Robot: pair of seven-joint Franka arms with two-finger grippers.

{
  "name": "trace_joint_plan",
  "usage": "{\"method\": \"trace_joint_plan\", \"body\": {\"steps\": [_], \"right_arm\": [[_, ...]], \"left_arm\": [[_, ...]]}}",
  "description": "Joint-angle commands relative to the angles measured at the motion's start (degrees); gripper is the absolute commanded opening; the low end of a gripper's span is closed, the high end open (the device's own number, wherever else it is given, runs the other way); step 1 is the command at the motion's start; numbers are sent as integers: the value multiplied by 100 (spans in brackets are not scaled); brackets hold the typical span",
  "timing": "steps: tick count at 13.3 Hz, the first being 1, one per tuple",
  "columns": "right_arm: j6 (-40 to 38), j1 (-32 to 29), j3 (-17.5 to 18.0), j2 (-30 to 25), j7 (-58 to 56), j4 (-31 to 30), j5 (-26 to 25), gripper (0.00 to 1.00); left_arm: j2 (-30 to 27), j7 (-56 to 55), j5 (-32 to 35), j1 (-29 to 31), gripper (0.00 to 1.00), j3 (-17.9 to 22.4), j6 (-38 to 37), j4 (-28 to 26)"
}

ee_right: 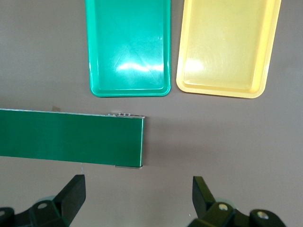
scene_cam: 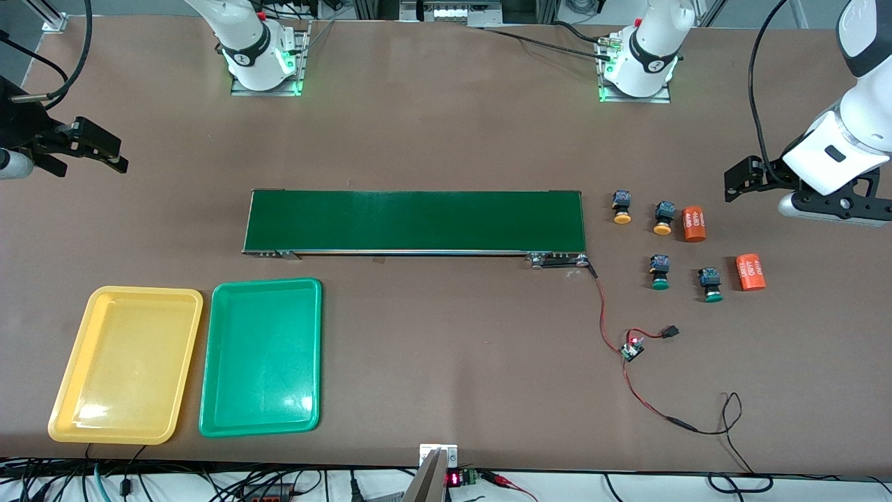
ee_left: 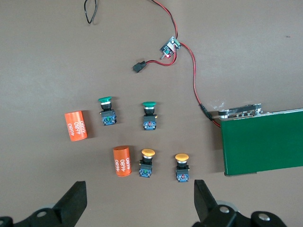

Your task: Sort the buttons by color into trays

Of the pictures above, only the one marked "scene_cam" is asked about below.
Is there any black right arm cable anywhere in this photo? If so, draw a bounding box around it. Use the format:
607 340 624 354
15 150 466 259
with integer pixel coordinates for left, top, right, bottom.
0 0 94 105

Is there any red black power strip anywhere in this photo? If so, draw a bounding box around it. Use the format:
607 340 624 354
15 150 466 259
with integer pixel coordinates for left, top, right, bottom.
240 481 299 502

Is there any aluminium profile post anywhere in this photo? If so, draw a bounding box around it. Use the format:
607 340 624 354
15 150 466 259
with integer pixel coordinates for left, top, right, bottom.
31 0 70 33

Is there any red lead black plug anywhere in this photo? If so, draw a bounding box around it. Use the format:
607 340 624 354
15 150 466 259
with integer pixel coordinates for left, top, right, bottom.
627 325 680 342

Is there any grey metal camera bracket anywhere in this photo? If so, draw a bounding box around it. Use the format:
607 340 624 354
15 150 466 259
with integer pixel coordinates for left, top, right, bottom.
418 443 459 502

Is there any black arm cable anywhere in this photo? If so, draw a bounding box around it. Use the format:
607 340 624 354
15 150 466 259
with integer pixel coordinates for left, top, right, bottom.
748 0 796 175
0 0 94 105

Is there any green plastic tray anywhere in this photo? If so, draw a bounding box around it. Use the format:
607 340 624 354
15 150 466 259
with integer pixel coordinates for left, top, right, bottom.
199 277 323 438

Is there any orange cylinder white print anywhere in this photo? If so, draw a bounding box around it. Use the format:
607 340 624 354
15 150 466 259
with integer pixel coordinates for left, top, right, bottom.
736 253 767 291
682 205 708 242

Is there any red clip lead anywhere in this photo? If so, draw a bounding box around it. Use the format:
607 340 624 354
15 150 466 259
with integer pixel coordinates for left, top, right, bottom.
481 471 539 502

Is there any black cable on table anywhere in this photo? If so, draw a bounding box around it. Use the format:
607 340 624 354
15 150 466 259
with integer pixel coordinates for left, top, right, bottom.
474 21 628 63

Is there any black metal rack frame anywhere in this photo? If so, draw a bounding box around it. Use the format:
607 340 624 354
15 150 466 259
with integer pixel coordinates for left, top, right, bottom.
352 0 562 29

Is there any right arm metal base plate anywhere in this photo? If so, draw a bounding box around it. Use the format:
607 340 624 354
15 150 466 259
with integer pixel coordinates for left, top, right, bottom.
230 21 311 97

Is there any red black motor wire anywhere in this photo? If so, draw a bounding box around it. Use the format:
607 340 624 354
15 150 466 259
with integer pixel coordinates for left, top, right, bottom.
590 264 628 353

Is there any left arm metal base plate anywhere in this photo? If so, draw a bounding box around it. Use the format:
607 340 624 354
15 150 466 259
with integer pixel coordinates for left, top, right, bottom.
597 35 673 105

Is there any green conveyor belt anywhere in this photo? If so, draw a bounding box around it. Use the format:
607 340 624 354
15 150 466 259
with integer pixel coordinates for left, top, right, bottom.
242 188 599 278

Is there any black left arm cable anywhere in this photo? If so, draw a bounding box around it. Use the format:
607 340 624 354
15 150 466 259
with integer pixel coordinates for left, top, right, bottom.
748 0 796 175

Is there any yellow plastic tray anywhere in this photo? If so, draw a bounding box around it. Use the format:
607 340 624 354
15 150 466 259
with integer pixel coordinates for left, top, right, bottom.
47 285 204 445

